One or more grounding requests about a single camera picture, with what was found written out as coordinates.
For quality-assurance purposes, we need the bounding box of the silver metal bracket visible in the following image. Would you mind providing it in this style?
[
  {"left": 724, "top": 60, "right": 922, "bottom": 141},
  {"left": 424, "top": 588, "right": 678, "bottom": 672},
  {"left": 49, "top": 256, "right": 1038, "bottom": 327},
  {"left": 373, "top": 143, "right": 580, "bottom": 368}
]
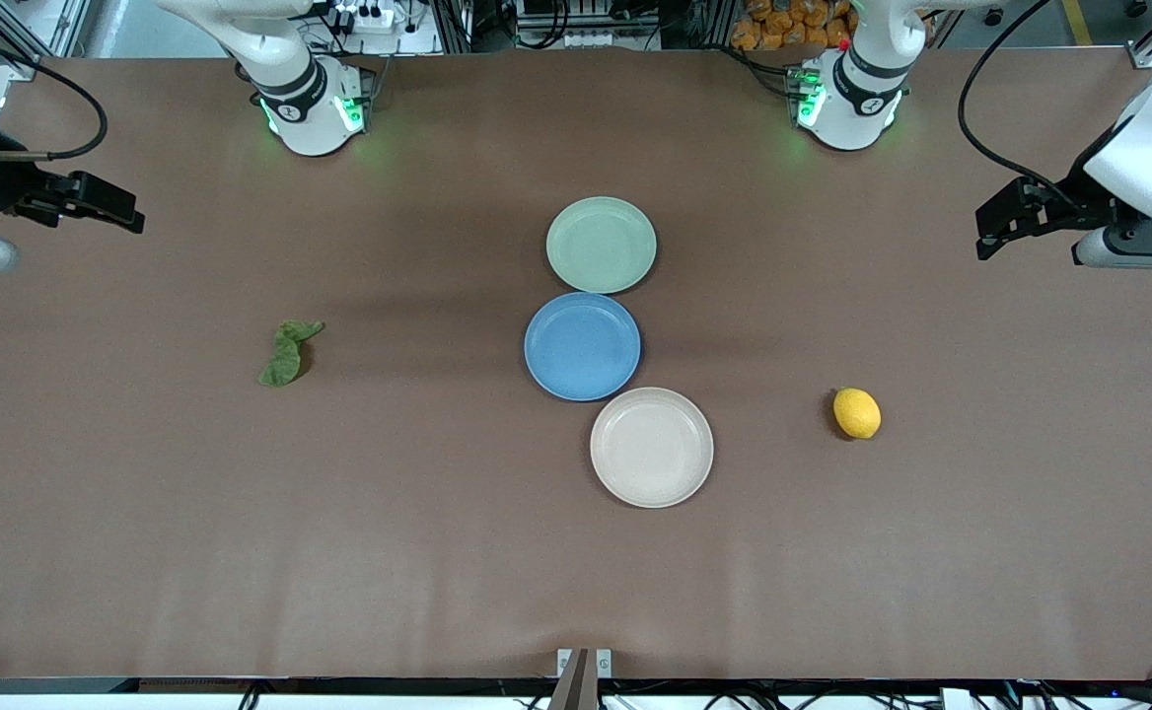
[{"left": 556, "top": 648, "right": 613, "bottom": 679}]

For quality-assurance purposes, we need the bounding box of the white power strip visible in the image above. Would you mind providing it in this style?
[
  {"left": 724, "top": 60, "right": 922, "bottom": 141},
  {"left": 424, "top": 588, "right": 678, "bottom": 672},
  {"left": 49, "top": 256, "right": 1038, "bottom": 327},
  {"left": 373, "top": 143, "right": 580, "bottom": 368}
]
[{"left": 331, "top": 3, "right": 401, "bottom": 33}]

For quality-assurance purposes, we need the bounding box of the green lettuce leaf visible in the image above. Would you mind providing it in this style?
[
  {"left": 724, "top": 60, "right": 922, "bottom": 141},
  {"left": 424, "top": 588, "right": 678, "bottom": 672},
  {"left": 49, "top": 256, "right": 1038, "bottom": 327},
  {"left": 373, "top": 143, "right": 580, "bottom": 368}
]
[{"left": 258, "top": 319, "right": 325, "bottom": 389}]

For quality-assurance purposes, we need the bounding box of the aluminium frame rail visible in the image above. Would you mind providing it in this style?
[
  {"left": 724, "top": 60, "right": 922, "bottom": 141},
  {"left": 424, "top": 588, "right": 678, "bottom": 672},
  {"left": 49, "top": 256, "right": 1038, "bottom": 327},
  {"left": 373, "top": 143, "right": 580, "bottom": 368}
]
[{"left": 0, "top": 0, "right": 94, "bottom": 75}]

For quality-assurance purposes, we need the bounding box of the beige plate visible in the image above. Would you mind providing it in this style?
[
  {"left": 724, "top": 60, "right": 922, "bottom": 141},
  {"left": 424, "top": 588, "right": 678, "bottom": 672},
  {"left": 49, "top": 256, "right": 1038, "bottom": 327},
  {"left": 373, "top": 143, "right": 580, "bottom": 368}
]
[{"left": 590, "top": 387, "right": 715, "bottom": 510}]

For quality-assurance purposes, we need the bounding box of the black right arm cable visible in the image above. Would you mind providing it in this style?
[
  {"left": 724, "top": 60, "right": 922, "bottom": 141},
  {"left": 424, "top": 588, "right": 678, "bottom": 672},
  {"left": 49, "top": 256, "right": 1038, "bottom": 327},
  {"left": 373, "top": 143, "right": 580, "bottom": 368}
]
[{"left": 0, "top": 25, "right": 109, "bottom": 161}]

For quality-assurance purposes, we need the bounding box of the brown camera post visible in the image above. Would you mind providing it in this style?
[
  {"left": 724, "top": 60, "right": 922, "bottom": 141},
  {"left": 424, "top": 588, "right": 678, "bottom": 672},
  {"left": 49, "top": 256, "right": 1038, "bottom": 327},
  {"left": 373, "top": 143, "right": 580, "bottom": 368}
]
[{"left": 546, "top": 648, "right": 600, "bottom": 710}]

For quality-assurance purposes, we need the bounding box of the black base cable bundle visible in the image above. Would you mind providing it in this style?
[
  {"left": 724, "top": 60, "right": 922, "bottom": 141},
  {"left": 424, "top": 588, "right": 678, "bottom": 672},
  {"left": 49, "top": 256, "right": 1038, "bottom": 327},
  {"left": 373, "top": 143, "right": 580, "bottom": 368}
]
[{"left": 729, "top": 44, "right": 806, "bottom": 100}]

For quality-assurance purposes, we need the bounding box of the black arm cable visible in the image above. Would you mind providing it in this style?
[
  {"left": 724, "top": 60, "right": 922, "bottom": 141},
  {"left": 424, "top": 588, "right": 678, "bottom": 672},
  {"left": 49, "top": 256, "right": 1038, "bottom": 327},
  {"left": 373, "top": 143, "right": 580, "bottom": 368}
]
[
  {"left": 0, "top": 25, "right": 109, "bottom": 161},
  {"left": 957, "top": 0, "right": 1080, "bottom": 208}
]

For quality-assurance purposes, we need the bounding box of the aluminium frame post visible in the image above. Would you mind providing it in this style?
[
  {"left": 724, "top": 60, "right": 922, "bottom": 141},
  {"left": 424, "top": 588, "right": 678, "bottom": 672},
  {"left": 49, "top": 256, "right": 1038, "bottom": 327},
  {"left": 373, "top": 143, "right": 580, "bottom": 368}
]
[{"left": 433, "top": 0, "right": 475, "bottom": 55}]

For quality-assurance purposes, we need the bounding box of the yellow lemon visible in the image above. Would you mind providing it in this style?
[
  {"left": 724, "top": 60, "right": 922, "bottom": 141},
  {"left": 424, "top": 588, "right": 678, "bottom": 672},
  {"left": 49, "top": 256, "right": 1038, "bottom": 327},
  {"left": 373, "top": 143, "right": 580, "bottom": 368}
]
[{"left": 832, "top": 388, "right": 883, "bottom": 441}]

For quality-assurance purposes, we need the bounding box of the blue plate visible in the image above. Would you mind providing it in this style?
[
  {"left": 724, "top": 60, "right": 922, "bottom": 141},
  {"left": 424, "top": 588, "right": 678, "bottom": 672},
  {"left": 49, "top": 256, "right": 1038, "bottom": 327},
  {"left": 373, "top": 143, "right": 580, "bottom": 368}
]
[{"left": 524, "top": 292, "right": 643, "bottom": 402}]

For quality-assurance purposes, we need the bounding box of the light green plate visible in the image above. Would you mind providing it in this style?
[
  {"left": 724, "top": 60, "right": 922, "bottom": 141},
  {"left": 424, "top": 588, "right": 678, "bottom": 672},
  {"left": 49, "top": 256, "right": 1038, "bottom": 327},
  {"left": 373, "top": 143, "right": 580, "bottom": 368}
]
[{"left": 545, "top": 196, "right": 658, "bottom": 295}]

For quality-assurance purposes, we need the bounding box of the bag of orange items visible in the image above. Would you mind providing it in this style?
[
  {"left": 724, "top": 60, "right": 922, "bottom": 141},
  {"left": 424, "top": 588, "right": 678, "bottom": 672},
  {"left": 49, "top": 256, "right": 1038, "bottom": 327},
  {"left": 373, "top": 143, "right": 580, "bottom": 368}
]
[{"left": 729, "top": 0, "right": 858, "bottom": 52}]

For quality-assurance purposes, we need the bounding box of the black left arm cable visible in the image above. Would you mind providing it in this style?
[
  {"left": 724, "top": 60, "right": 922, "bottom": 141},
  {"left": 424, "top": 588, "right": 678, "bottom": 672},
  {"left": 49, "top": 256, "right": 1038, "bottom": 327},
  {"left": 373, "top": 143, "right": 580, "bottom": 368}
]
[{"left": 957, "top": 0, "right": 1080, "bottom": 208}]

